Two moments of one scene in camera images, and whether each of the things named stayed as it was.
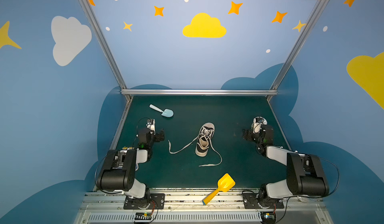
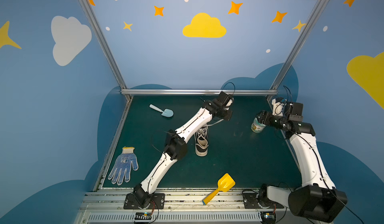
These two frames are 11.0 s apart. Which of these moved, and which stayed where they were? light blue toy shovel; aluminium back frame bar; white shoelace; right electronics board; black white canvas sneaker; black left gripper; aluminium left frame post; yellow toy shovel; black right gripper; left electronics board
Moved: white shoelace; black right gripper; black white canvas sneaker; black left gripper
Stayed: light blue toy shovel; aluminium back frame bar; right electronics board; left electronics board; yellow toy shovel; aluminium left frame post
